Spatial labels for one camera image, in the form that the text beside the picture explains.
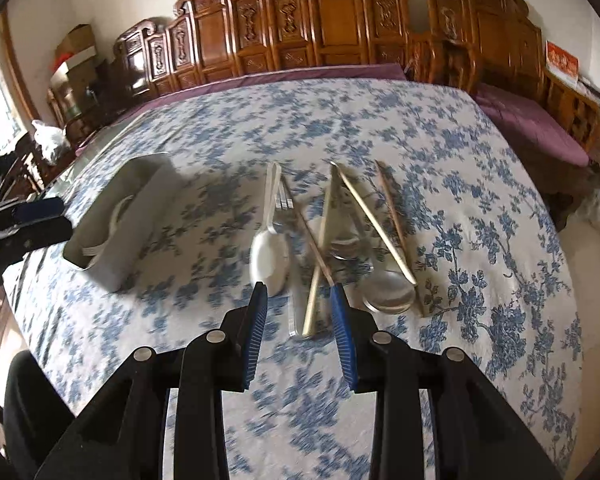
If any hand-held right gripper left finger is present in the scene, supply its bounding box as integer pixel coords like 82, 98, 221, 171
34, 282, 269, 480

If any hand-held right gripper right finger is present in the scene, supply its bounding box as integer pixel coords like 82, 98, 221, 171
330, 282, 563, 480

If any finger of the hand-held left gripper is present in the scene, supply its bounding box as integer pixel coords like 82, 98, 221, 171
0, 216, 75, 271
0, 197, 65, 227

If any metal fork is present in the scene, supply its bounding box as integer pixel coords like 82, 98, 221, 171
275, 180, 306, 337

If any white plastic fork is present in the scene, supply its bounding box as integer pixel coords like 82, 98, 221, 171
80, 240, 112, 267

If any large metal spoon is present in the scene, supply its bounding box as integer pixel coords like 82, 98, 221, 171
347, 180, 417, 317

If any large white spoon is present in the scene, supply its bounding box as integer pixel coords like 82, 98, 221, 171
250, 161, 292, 297

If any white plastic spoon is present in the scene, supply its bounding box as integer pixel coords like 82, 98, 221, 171
107, 194, 133, 241

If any small metal spoon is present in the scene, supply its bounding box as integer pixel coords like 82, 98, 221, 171
325, 175, 368, 262

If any metal rectangular tray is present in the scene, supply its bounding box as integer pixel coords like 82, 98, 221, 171
62, 154, 178, 293

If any light wooden chopstick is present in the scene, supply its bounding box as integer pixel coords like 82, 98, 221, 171
330, 161, 419, 288
302, 162, 342, 338

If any dark brown chopstick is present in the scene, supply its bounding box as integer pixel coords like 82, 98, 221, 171
279, 180, 336, 288

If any white plastic bag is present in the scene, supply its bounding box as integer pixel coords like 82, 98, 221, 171
31, 120, 66, 163

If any window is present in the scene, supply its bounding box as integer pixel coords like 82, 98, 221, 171
0, 15, 36, 146

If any dark wooden dresser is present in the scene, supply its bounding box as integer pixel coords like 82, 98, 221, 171
46, 57, 126, 133

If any cardboard box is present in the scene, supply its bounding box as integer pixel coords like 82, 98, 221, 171
55, 24, 98, 76

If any dark carved wooden panel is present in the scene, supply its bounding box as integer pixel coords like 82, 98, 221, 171
114, 19, 176, 103

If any blue floral bedspread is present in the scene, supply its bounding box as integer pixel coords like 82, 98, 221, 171
2, 77, 583, 480

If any purple bench cushion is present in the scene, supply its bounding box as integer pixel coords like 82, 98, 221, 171
472, 82, 591, 168

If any translucent plastic bag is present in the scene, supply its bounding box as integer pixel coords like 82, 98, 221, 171
550, 160, 600, 233

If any tall carved wooden headboard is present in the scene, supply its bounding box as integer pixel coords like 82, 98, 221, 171
272, 0, 412, 70

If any stack of papers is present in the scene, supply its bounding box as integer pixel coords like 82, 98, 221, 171
577, 75, 600, 111

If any red calendar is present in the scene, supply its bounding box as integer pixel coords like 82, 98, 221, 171
546, 40, 580, 86

